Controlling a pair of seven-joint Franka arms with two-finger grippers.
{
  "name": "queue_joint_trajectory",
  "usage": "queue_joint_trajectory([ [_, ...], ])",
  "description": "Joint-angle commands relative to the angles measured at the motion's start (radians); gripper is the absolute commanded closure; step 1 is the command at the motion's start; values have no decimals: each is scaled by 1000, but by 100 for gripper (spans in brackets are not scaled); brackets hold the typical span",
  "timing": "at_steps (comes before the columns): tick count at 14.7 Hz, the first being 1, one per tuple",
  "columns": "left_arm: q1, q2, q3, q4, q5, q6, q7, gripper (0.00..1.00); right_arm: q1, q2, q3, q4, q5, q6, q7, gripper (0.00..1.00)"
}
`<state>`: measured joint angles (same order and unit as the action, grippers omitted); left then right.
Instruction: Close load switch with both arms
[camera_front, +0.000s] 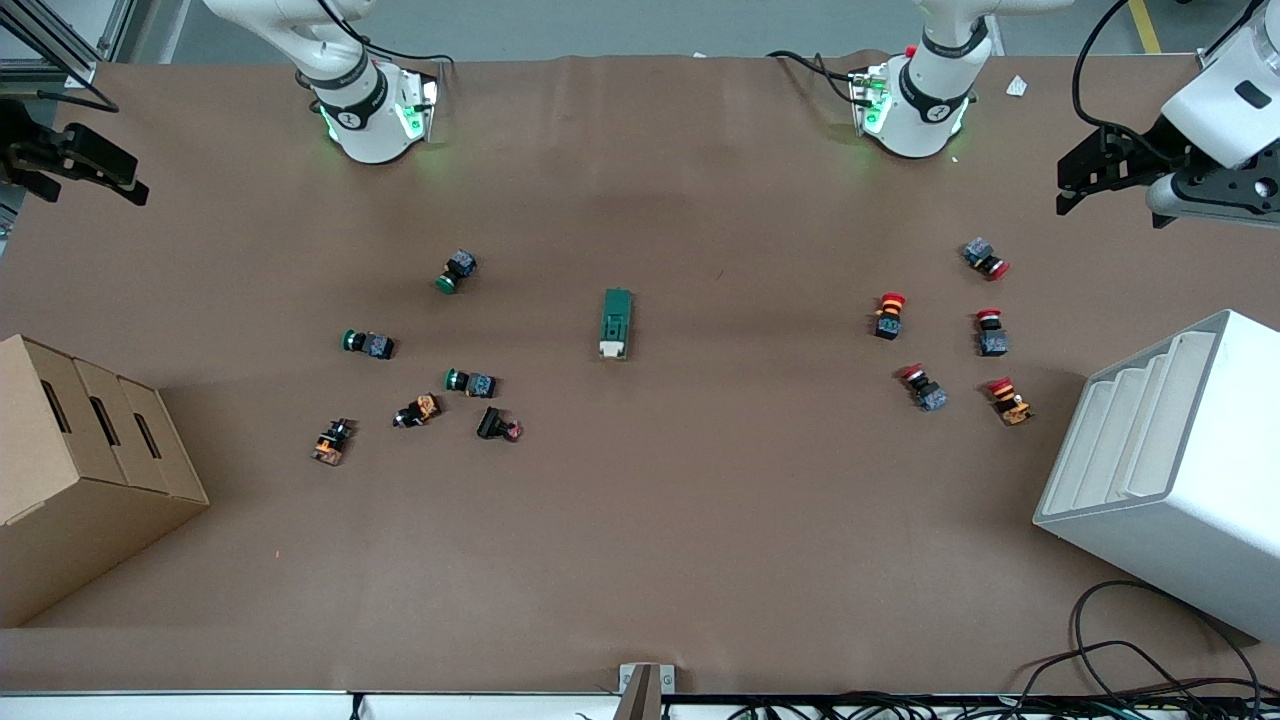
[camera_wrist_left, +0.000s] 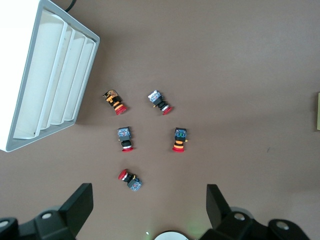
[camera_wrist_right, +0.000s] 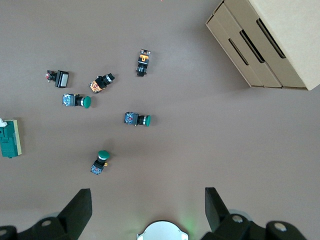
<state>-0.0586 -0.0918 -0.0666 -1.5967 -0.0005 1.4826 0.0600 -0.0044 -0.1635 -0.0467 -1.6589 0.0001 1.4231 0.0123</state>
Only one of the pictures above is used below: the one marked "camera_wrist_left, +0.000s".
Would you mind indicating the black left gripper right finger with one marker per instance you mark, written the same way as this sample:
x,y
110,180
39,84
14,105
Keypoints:
x,y
220,217

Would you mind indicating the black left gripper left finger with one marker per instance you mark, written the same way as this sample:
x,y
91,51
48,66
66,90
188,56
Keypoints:
x,y
72,212

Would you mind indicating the green load switch beige base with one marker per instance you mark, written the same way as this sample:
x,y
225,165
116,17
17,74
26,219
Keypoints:
x,y
319,112

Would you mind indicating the red mushroom push button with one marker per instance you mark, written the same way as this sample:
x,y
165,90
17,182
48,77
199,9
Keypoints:
x,y
131,181
160,101
125,137

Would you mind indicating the red emergency button orange collar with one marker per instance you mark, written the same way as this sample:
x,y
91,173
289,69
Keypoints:
x,y
180,138

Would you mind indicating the red emergency button orange block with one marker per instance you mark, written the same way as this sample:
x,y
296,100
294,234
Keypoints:
x,y
115,101

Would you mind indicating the white compartment sorting box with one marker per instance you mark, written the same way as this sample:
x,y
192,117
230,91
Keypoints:
x,y
37,75

